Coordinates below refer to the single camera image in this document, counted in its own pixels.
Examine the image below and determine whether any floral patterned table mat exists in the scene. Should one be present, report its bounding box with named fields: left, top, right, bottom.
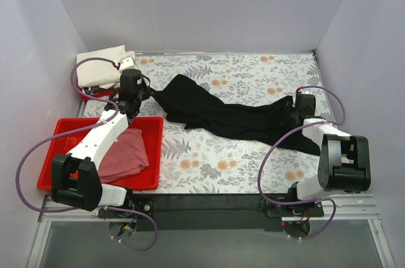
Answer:
left=78, top=54, right=330, bottom=195

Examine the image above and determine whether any aluminium frame rail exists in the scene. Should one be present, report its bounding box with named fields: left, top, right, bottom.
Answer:
left=39, top=194, right=380, bottom=221

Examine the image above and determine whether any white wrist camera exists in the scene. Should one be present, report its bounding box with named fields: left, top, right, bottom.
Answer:
left=296, top=87, right=313, bottom=95
left=117, top=55, right=136, bottom=72

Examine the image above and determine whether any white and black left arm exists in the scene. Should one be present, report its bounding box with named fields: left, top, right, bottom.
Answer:
left=51, top=69, right=151, bottom=217

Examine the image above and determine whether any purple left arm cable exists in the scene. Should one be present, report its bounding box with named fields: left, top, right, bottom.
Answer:
left=15, top=57, right=158, bottom=252

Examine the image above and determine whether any pink t-shirt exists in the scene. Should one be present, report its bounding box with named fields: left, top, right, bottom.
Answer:
left=98, top=128, right=149, bottom=183

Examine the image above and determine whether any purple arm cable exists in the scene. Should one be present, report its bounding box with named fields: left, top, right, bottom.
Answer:
left=15, top=57, right=158, bottom=252
left=258, top=85, right=348, bottom=241

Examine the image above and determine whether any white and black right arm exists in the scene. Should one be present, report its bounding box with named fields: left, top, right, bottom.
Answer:
left=285, top=91, right=371, bottom=216

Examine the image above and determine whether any folded cream white t-shirt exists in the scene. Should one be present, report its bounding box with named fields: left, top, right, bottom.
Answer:
left=77, top=45, right=135, bottom=88

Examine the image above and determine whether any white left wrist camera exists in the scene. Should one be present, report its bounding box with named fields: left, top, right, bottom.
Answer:
left=117, top=55, right=136, bottom=72

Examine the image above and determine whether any small red tray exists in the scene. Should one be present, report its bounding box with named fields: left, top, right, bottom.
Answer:
left=80, top=87, right=115, bottom=101

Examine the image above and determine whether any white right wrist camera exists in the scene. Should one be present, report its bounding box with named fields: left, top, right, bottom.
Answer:
left=296, top=87, right=313, bottom=95

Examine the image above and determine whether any large red plastic tray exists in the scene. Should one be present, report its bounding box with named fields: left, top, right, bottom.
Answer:
left=37, top=117, right=163, bottom=191

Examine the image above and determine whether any folded black white striped t-shirt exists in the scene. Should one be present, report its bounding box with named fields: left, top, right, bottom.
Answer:
left=82, top=82, right=120, bottom=96

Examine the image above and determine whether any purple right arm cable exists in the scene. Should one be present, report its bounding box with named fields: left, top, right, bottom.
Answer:
left=258, top=85, right=348, bottom=241

